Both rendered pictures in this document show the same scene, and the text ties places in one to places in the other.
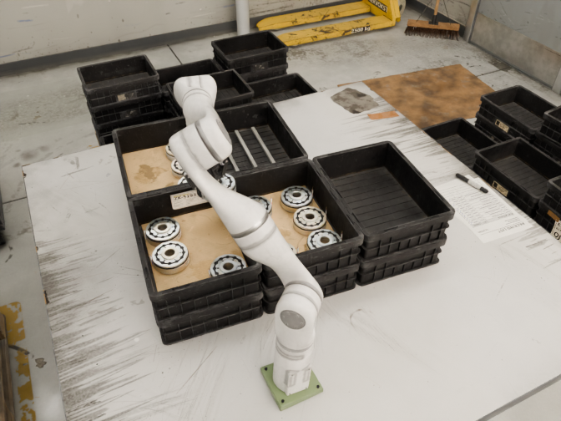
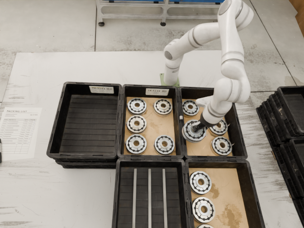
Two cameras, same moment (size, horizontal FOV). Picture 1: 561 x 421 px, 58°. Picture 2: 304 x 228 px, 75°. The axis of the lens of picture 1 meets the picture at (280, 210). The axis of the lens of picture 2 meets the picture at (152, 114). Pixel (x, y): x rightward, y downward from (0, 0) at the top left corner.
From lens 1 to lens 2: 158 cm
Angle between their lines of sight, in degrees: 76
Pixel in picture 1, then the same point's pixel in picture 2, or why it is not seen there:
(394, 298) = not seen: hidden behind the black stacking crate
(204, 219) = (195, 152)
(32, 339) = not seen: outside the picture
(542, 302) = (50, 73)
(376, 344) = (130, 82)
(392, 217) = (87, 114)
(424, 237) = (84, 92)
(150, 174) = (229, 216)
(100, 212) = not seen: hidden behind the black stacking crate
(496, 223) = (21, 116)
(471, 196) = (11, 140)
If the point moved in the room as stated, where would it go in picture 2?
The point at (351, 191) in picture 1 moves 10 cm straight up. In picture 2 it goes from (96, 143) to (93, 135)
